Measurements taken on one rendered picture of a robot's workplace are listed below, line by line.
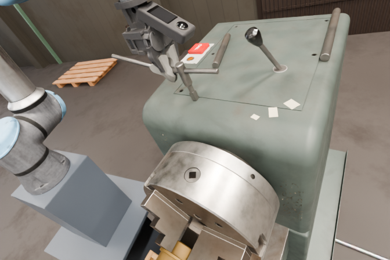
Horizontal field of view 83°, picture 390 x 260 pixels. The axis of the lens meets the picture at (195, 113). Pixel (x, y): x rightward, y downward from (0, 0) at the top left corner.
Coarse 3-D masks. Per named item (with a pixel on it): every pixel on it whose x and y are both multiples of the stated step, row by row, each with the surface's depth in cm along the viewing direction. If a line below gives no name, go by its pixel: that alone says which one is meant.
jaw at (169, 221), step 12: (156, 192) 48; (144, 204) 47; (156, 204) 48; (168, 204) 49; (156, 216) 49; (168, 216) 48; (180, 216) 49; (156, 228) 46; (168, 228) 47; (180, 228) 48; (156, 240) 48; (168, 240) 46
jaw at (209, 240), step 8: (200, 232) 48; (208, 232) 47; (216, 232) 47; (200, 240) 47; (208, 240) 46; (216, 240) 45; (224, 240) 45; (232, 240) 44; (200, 248) 46; (208, 248) 45; (216, 248) 44; (224, 248) 44; (232, 248) 43; (240, 248) 42; (248, 248) 43; (256, 248) 42; (192, 256) 45; (200, 256) 44; (208, 256) 44; (216, 256) 43; (224, 256) 43; (232, 256) 42; (240, 256) 41; (248, 256) 43
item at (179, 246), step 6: (180, 246) 47; (186, 246) 47; (162, 252) 46; (168, 252) 45; (174, 252) 46; (180, 252) 46; (186, 252) 46; (162, 258) 45; (168, 258) 44; (174, 258) 44; (180, 258) 45; (186, 258) 46
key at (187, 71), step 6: (114, 54) 63; (126, 60) 60; (132, 60) 59; (138, 60) 59; (144, 66) 58; (174, 72) 54; (186, 72) 52; (192, 72) 51; (198, 72) 50; (204, 72) 49; (210, 72) 48; (216, 72) 47
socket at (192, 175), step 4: (192, 168) 45; (196, 168) 45; (188, 172) 44; (192, 172) 45; (196, 172) 44; (188, 176) 44; (192, 176) 46; (196, 176) 43; (188, 180) 43; (192, 180) 43; (196, 180) 43
